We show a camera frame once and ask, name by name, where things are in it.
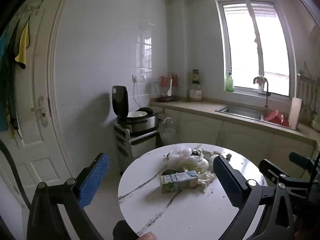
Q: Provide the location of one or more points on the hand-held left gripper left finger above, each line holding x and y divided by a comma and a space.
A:
95, 177

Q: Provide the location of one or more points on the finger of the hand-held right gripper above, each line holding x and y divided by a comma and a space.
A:
297, 158
268, 167

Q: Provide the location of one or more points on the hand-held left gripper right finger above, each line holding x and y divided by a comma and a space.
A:
226, 180

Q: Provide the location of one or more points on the green white milk carton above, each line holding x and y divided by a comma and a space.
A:
178, 181

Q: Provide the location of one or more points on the person's left hand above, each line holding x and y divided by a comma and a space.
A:
147, 237

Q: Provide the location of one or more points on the crumpled white paper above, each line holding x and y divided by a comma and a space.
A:
205, 178

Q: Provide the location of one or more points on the small ginger piece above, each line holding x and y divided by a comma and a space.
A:
228, 156

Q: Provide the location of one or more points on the brown paper wrapper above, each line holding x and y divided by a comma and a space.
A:
200, 152

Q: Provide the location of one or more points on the red basin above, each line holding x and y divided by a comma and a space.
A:
275, 118

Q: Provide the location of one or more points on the pale cutting board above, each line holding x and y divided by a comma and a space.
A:
295, 112

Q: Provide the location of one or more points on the white storage cart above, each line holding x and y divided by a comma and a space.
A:
132, 145

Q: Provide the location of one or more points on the crumpled clear plastic bag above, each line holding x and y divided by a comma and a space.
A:
180, 152

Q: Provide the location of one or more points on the steel sink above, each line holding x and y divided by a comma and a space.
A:
240, 111

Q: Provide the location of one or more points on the white door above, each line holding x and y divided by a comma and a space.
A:
32, 155

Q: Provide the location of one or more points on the metal faucet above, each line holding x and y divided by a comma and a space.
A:
266, 97

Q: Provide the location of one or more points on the hanging clear plastic bag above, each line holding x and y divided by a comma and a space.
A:
166, 130

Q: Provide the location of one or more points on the cloth on faucet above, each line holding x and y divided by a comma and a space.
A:
260, 80

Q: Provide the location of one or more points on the glass jar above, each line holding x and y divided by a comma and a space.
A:
195, 93

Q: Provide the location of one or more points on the green soap bottle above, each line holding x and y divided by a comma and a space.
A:
228, 83

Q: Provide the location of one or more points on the dark sauce bottle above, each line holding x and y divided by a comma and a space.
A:
195, 76

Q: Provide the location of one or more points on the white rice spoon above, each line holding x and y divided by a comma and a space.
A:
170, 87

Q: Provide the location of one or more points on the sliding window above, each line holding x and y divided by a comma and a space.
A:
255, 45

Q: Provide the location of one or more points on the dark hanging apron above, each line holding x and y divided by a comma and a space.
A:
12, 80

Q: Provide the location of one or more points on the blue hanging cloth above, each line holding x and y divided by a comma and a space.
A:
3, 80

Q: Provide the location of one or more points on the yellow cloth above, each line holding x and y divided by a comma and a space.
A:
23, 47

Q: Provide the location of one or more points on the door hook rack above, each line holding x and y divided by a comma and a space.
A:
30, 8

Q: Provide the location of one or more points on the wall utensil rack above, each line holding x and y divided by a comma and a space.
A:
306, 87

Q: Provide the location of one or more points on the white wall socket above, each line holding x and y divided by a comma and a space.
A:
138, 78

